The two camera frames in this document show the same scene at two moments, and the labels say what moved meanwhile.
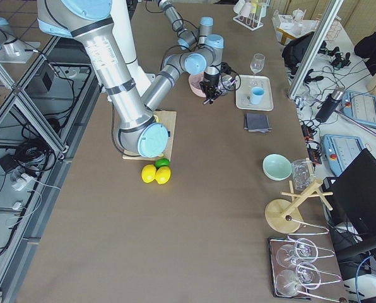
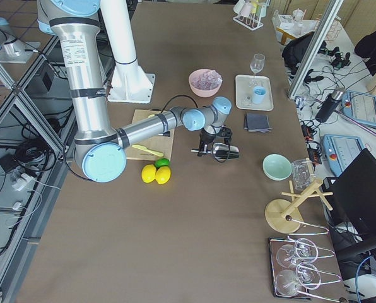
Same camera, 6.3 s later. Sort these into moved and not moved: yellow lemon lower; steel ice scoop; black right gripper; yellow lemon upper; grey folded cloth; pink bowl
Moved: steel ice scoop; black right gripper
Not moved: pink bowl; yellow lemon lower; grey folded cloth; yellow lemon upper
